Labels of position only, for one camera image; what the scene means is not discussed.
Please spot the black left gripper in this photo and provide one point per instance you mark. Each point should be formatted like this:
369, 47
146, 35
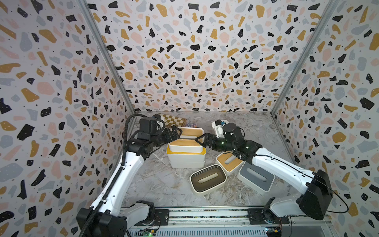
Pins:
167, 135

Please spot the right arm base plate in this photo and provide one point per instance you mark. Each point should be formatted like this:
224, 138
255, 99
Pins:
260, 216

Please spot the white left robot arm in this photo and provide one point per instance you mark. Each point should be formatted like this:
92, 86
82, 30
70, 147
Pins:
102, 218

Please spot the light bamboo lid tissue box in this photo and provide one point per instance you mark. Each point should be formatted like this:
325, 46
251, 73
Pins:
186, 143

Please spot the yellow lid tissue box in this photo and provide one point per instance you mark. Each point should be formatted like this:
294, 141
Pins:
185, 157
187, 165

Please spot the corner aluminium post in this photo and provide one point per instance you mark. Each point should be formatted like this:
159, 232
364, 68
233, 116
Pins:
327, 13
83, 6

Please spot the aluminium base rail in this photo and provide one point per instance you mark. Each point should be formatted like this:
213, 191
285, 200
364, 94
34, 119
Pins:
230, 221

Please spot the right corner aluminium post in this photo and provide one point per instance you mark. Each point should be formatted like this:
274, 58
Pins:
327, 13

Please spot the grey lid tissue box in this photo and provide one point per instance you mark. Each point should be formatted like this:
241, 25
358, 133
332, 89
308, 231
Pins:
256, 178

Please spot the left corner aluminium post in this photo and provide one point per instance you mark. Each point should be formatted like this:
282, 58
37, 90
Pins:
83, 6

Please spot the wooden chess board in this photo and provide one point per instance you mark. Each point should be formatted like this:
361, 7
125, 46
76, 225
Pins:
171, 120

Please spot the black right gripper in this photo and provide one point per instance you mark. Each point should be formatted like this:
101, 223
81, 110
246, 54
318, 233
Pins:
211, 141

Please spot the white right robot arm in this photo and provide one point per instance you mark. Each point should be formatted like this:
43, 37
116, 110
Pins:
314, 188

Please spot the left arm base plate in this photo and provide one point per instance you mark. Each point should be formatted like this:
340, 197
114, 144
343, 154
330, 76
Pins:
160, 217

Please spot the dark brown lid tissue box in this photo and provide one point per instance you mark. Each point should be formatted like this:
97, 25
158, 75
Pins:
207, 180

